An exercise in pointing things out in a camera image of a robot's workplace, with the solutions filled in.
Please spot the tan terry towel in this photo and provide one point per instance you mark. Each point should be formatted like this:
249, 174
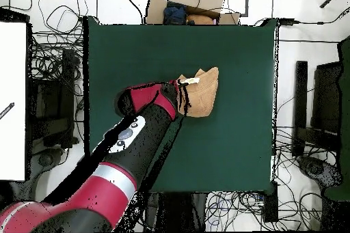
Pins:
203, 99

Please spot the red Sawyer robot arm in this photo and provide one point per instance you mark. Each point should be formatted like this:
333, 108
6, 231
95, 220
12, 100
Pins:
109, 189

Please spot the dark green table cloth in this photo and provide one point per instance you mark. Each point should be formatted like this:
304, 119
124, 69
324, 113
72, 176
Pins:
123, 52

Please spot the orange garment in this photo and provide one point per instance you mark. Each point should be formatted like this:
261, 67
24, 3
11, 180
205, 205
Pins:
201, 19

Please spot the dark blue garment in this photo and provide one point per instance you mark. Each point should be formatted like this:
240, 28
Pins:
175, 14

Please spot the black equipment stand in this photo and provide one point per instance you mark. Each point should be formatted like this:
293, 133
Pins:
54, 101

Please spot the black upright bar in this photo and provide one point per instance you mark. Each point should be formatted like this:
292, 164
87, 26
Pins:
300, 93

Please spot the black power strip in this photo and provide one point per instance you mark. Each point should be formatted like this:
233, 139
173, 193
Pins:
270, 205

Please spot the black power adapter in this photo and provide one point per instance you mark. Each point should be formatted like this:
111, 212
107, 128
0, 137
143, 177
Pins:
286, 21

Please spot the white panel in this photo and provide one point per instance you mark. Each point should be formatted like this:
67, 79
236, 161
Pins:
12, 93

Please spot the black marker pen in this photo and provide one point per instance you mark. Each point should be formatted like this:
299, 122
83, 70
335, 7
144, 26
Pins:
6, 110

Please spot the green cloth covered furniture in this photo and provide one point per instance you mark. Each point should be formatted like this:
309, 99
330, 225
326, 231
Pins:
345, 107

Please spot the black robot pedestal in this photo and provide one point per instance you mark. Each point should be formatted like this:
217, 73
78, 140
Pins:
177, 211

